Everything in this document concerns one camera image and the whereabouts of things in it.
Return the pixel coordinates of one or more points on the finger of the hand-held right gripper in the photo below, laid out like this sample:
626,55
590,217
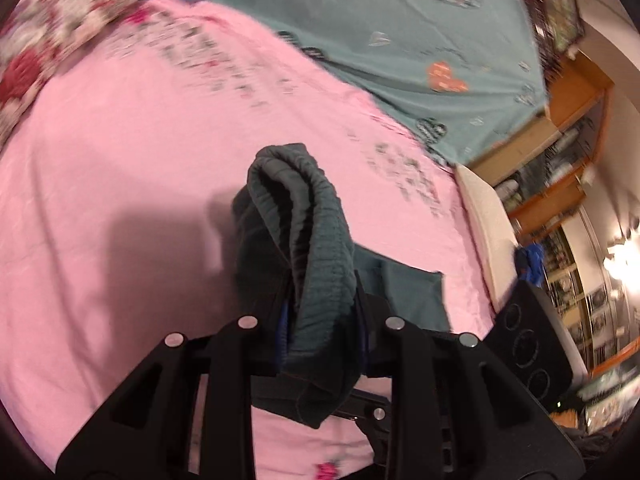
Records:
377,415

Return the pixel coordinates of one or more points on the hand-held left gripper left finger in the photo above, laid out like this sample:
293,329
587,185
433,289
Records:
283,332

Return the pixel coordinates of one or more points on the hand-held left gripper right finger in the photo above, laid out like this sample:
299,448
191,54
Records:
364,345

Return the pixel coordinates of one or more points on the dark teal pants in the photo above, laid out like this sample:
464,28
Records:
320,260

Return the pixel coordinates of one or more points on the white pillow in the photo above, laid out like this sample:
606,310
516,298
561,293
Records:
490,230

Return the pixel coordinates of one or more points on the glowing lamp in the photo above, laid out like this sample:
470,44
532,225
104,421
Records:
620,257

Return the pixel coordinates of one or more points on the wooden display shelf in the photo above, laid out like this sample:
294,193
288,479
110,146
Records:
565,160

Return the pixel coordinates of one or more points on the pink floral bedsheet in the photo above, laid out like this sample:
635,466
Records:
125,160

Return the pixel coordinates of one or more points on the teal heart printed cloth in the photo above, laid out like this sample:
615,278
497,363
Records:
375,10

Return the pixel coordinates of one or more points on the red white floral quilt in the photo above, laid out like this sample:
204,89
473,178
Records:
50,20

